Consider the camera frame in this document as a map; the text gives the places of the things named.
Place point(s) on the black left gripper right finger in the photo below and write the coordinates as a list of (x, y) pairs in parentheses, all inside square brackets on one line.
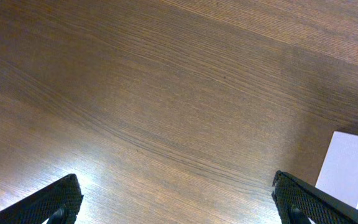
[(300, 202)]

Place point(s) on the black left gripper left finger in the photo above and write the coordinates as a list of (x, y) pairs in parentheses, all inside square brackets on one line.
[(58, 202)]

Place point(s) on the white cardboard box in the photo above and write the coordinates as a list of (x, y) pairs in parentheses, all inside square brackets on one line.
[(338, 176)]

